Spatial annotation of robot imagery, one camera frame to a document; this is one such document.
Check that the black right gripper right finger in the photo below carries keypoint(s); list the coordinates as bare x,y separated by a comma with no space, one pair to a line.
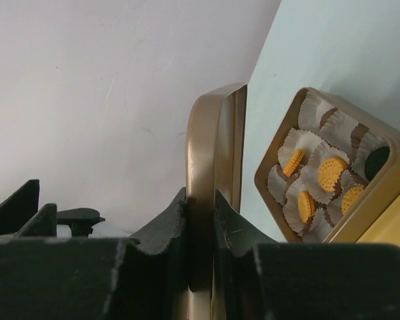
259,278

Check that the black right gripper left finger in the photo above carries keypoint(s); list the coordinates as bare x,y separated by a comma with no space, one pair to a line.
139,277

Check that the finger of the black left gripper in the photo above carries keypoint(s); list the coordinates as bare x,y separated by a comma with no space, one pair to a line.
42,224
19,207

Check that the orange cookie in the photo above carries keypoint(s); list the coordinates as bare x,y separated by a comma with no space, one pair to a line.
350,197
329,173
306,206
294,162

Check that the rose gold cookie tin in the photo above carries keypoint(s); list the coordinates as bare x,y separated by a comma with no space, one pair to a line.
309,110

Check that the rose gold tin lid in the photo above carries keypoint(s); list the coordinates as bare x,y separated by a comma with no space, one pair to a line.
213,160

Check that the black sandwich cookie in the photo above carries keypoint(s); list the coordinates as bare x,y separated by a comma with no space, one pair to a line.
375,161

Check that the white paper cup centre front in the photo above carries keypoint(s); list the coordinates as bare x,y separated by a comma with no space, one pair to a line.
291,213

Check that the white paper cup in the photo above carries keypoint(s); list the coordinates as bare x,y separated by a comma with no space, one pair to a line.
337,130
298,139
309,172
363,141
291,213

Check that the orange cookie top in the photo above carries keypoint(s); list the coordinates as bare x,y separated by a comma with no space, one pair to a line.
294,162

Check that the white paper cup left middle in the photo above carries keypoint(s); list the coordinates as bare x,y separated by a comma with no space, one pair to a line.
298,139

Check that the yellow plastic tray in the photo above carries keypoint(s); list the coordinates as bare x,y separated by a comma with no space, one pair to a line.
386,229

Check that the white paper cup top centre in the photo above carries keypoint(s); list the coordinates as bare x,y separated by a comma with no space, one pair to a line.
337,130

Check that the white paper cup top right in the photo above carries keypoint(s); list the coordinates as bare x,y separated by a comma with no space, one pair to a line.
363,141

